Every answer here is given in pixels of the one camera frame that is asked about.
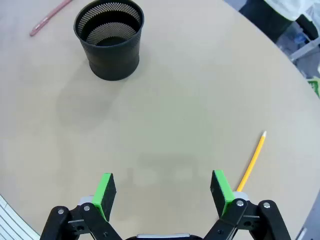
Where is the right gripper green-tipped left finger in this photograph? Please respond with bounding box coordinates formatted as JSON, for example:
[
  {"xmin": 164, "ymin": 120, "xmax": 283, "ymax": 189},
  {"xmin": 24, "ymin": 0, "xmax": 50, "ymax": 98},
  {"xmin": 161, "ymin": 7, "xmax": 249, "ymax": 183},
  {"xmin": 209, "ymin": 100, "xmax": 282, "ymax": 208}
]
[{"xmin": 39, "ymin": 172, "xmax": 123, "ymax": 240}]

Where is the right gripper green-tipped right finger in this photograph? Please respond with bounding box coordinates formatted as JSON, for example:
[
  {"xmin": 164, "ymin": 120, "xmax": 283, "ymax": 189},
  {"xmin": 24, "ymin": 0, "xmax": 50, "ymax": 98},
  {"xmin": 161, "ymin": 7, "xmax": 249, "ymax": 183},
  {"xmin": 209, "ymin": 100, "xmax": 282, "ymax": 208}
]
[{"xmin": 203, "ymin": 169, "xmax": 292, "ymax": 240}]

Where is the yellow pencil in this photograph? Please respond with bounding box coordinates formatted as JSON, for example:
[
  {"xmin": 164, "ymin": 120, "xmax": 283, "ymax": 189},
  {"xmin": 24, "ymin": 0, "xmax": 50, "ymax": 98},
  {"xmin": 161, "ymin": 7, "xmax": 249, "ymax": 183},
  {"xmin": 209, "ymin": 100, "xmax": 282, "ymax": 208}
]
[{"xmin": 236, "ymin": 130, "xmax": 268, "ymax": 193}]

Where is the dark pink pen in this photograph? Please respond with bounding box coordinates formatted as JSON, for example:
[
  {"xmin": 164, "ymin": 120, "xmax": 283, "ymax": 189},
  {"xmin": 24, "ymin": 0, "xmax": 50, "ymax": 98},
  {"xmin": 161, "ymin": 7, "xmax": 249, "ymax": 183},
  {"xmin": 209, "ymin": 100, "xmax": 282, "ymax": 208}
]
[{"xmin": 29, "ymin": 0, "xmax": 73, "ymax": 37}]

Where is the black mesh pen holder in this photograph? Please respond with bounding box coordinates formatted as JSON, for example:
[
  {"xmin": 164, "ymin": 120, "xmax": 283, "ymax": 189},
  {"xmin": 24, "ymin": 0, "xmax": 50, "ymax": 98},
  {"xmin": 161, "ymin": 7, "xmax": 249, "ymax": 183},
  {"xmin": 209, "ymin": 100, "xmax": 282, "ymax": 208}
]
[{"xmin": 73, "ymin": 0, "xmax": 145, "ymax": 81}]

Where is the white ribbed floor panel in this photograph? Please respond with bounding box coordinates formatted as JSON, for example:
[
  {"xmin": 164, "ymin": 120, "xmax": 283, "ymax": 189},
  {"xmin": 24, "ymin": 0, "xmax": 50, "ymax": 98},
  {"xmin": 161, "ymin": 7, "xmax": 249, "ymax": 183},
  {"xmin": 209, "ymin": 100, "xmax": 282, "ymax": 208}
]
[{"xmin": 0, "ymin": 194, "xmax": 41, "ymax": 240}]

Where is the pale green plastic object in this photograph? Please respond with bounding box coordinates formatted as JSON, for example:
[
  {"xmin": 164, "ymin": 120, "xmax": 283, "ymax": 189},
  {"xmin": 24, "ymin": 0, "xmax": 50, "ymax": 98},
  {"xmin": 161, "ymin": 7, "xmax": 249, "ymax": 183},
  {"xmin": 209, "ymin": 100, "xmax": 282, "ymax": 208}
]
[{"xmin": 306, "ymin": 76, "xmax": 320, "ymax": 97}]

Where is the clear plastic sheet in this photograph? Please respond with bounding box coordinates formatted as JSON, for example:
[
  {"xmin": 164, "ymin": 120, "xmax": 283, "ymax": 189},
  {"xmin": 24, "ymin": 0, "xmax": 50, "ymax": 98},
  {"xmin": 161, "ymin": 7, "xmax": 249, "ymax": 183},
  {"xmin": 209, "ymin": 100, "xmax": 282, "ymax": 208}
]
[{"xmin": 264, "ymin": 0, "xmax": 320, "ymax": 22}]

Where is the grey metal frame bar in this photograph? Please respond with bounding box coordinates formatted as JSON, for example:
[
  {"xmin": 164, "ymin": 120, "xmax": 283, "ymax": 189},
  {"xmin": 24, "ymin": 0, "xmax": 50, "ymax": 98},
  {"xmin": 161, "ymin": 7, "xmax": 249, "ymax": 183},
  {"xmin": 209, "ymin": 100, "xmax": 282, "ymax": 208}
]
[{"xmin": 291, "ymin": 37, "xmax": 320, "ymax": 62}]

